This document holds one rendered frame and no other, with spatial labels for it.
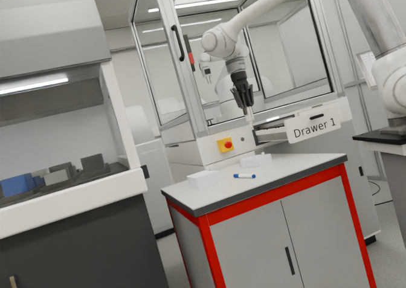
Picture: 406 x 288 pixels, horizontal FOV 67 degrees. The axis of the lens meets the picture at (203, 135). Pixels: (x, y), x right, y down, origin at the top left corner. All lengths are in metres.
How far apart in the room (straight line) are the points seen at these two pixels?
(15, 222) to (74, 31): 0.75
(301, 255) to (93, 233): 0.81
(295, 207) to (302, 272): 0.23
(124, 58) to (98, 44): 3.65
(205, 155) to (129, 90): 3.39
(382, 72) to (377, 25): 0.15
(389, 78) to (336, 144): 0.98
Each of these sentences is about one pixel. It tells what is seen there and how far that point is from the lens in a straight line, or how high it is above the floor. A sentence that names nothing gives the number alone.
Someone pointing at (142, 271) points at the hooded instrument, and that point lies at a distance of 1.45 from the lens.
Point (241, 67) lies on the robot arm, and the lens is 1.44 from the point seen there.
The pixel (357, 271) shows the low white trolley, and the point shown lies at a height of 0.32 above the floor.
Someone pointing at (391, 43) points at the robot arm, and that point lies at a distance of 1.17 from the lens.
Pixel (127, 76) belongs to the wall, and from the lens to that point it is 4.93.
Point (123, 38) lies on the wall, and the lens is 5.10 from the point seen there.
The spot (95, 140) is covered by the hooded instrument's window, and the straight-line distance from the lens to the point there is 1.29.
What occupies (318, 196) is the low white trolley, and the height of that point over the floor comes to 0.64.
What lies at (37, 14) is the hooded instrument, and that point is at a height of 1.59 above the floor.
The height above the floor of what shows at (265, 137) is 0.86.
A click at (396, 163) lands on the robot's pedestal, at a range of 1.40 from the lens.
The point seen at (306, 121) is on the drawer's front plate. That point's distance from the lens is 1.49.
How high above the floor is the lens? 1.00
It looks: 2 degrees down
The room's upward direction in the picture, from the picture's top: 15 degrees counter-clockwise
